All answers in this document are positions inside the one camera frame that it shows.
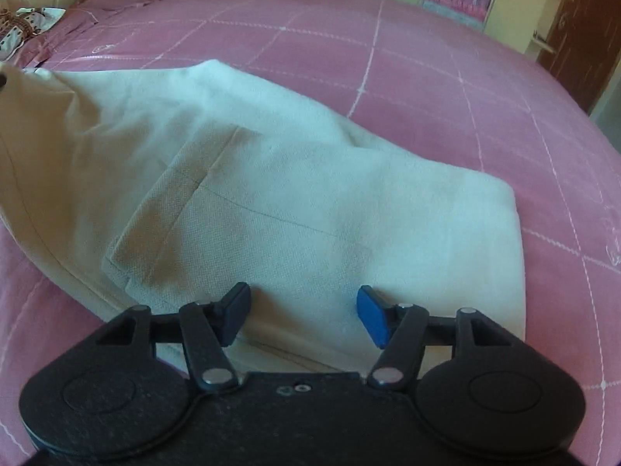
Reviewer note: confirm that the bed with pink checked sheet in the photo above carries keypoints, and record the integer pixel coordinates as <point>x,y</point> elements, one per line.
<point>436,82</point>

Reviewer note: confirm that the brown wooden door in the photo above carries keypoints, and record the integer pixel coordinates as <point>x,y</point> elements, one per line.
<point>587,34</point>

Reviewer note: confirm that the white brown patterned pillow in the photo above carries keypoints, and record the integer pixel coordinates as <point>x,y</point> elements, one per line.
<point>24,24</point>

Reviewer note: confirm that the white pants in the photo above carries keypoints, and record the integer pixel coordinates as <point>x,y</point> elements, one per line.
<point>291,204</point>

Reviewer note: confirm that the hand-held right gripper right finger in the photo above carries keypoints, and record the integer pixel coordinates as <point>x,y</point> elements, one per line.
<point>373,313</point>

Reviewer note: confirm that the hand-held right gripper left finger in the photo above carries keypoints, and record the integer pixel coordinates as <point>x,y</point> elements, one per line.
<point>235,313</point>

